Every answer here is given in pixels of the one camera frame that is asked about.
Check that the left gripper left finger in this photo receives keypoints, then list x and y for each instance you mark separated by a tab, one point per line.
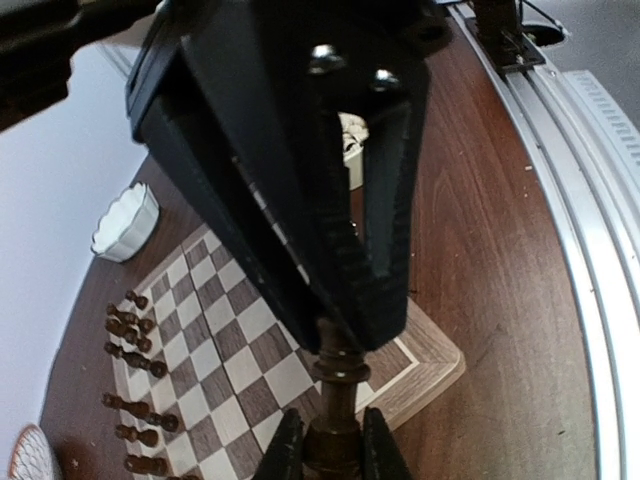
283	459

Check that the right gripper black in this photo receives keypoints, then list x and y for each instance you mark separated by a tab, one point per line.
385	43

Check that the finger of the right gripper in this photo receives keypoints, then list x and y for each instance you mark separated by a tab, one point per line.
368	273
206	126

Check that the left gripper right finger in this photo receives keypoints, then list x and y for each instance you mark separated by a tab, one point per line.
381	457

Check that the tall dark chess piece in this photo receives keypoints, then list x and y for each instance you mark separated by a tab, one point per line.
332	444

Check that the wooden chess board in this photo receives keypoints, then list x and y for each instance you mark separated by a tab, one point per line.
233	370

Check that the dark chess pawn piece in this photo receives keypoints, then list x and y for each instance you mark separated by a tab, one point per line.
148	438

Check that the dark chess bishop piece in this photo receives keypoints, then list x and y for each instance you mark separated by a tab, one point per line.
139	410

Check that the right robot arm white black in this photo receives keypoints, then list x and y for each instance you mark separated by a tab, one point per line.
38	40

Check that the cream spouted bowl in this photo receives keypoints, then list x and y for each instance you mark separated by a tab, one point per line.
354	133

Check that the white scalloped bowl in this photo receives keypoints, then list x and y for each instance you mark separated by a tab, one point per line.
126	226

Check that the patterned ceramic plate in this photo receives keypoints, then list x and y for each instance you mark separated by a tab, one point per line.
32	457

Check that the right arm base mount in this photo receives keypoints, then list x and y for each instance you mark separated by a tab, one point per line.
511	34

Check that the front aluminium rail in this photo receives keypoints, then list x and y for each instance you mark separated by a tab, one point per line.
577	113

